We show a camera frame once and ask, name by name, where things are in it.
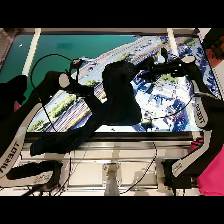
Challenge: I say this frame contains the black garment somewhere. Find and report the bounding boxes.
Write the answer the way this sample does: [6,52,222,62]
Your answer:
[29,60,144,157]

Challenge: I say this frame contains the heap of clothes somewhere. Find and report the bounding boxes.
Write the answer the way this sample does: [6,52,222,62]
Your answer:
[201,28,224,62]

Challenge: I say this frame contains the pink garment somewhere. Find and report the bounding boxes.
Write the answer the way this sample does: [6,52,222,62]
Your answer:
[190,134,224,197]

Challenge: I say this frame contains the silver frame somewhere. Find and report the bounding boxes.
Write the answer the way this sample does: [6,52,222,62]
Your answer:
[13,131,203,197]

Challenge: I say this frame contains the black cable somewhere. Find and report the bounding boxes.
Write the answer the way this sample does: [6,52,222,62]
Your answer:
[30,53,75,134]
[139,94,196,122]
[119,141,158,195]

